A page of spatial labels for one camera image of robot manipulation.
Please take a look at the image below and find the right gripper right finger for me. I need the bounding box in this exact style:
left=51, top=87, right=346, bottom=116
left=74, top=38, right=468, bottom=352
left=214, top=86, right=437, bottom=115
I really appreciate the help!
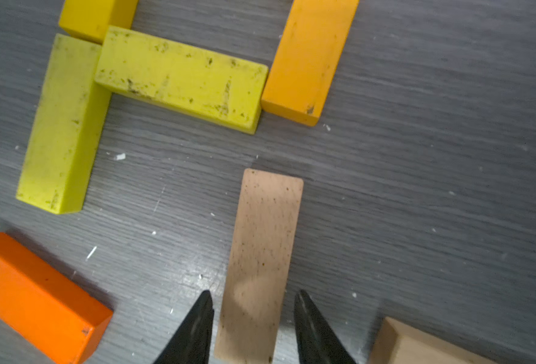
left=294, top=290, right=356, bottom=364

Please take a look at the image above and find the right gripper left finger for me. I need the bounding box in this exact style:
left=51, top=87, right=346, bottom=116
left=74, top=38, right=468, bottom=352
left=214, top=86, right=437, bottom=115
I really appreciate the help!
left=154, top=290, right=214, bottom=364

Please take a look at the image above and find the natural wood block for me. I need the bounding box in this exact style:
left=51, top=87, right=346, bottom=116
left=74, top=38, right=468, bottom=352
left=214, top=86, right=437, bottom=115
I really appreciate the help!
left=213, top=168, right=304, bottom=363
left=367, top=317, right=495, bottom=364

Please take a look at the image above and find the red orange block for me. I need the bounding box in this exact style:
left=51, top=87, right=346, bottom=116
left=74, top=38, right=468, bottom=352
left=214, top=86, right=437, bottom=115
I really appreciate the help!
left=0, top=232, right=113, bottom=363

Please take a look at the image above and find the yellow block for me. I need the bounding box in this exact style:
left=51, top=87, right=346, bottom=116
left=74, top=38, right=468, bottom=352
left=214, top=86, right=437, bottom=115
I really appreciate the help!
left=95, top=26, right=269, bottom=135
left=59, top=0, right=139, bottom=44
left=16, top=34, right=112, bottom=215

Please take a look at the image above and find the amber orange block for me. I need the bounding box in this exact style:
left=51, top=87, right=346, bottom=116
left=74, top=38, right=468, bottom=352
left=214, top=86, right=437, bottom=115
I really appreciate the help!
left=261, top=0, right=359, bottom=127

